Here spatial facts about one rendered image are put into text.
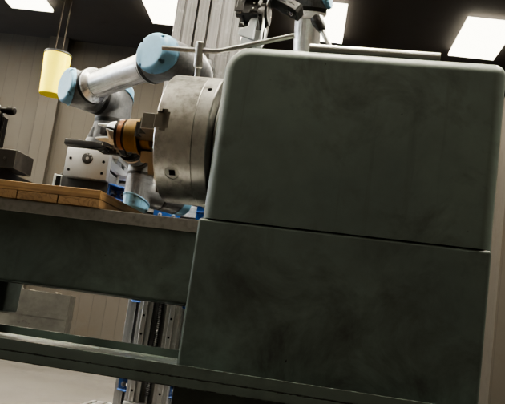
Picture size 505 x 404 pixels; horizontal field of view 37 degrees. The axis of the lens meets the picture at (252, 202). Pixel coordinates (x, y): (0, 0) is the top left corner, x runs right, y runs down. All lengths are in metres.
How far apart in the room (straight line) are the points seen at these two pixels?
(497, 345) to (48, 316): 5.46
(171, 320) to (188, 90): 0.96
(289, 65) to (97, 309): 10.18
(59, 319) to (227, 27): 6.80
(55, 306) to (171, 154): 7.57
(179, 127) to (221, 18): 1.14
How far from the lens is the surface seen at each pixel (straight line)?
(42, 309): 9.26
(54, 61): 10.22
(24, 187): 1.81
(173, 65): 2.18
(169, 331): 2.51
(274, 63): 1.67
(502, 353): 10.12
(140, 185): 2.15
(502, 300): 10.13
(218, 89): 1.78
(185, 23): 2.82
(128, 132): 1.89
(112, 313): 11.64
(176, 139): 1.73
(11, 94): 12.70
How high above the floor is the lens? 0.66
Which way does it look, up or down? 9 degrees up
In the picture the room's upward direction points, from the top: 8 degrees clockwise
